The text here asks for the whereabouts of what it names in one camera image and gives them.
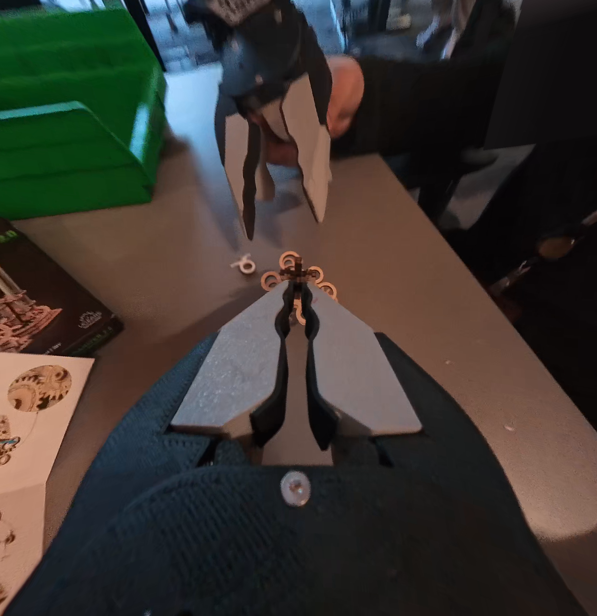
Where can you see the green plastic bin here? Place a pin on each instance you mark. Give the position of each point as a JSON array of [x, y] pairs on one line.
[[62, 144]]

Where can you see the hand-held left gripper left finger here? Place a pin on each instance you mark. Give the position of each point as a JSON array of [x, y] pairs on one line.
[[226, 380]]

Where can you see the wooden gear model assembly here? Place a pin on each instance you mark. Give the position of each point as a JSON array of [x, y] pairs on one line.
[[298, 275]]

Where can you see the black model kit box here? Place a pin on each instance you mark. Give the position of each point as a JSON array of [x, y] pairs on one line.
[[48, 288]]

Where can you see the person's right hand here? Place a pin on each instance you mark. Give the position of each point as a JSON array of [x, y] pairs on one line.
[[346, 96]]

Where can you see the folded paper instruction sheet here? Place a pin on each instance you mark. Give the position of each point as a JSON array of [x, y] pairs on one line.
[[19, 457]]

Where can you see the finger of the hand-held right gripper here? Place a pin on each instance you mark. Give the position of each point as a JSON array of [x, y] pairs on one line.
[[310, 144], [233, 159]]

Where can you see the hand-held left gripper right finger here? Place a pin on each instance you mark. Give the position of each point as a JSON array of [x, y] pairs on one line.
[[366, 385]]

